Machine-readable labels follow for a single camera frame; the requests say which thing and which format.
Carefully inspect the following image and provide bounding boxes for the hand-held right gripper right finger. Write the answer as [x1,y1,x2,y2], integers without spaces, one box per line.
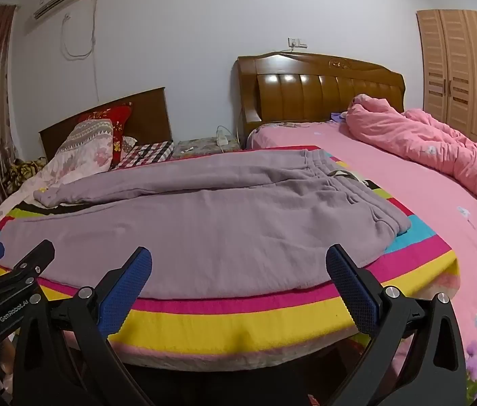
[325,244,468,406]

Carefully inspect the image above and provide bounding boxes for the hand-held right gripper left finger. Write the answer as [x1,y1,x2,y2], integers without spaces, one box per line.
[12,246,154,406]

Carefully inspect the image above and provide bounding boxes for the purple pants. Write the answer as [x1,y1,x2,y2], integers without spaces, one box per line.
[34,148,412,301]

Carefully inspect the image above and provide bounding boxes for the yellow and black blanket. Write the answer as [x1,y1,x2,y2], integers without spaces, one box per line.
[3,158,48,191]

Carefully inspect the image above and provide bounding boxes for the colourful striped blanket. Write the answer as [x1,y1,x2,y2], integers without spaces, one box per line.
[0,146,461,366]

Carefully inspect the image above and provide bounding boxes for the pink bed sheet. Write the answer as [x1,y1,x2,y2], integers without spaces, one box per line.
[247,120,477,402]

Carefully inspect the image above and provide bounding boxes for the white floral quilt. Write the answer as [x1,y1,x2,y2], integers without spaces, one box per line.
[0,119,114,258]

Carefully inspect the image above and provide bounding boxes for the red patterned pillow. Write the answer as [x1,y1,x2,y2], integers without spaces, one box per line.
[78,104,133,165]

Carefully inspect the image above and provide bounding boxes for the cloth-covered nightstand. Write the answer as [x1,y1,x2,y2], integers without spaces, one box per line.
[173,136,241,159]

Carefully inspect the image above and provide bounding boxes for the pink quilt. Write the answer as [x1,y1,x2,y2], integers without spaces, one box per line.
[345,94,477,199]

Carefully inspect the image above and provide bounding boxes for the dark plain wooden headboard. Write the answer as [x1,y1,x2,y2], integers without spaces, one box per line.
[39,87,174,159]

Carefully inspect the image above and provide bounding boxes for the glossy brown wooden headboard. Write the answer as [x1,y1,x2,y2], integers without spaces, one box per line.
[234,52,405,150]

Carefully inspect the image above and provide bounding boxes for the light wooden wardrobe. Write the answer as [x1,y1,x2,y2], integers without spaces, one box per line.
[416,8,477,159]

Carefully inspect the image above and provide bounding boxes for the white air conditioner cable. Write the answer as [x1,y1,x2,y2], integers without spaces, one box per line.
[61,0,99,94]

